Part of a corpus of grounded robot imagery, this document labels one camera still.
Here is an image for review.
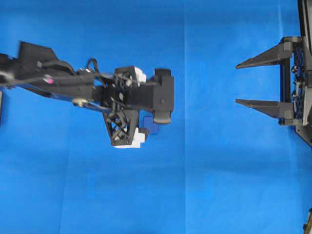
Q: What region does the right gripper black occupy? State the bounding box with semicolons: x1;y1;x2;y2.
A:
235;37;312;126

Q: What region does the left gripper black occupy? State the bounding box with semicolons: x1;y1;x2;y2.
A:
103;66;150;149

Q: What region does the blue rectangular block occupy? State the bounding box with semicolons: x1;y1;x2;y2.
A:
143;116;159;135

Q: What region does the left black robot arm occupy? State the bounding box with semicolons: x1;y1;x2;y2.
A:
0;41;150;149

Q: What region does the blue table mat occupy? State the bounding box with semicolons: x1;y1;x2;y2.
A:
0;0;312;234

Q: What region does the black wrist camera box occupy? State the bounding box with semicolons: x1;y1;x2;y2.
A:
152;69;174;124

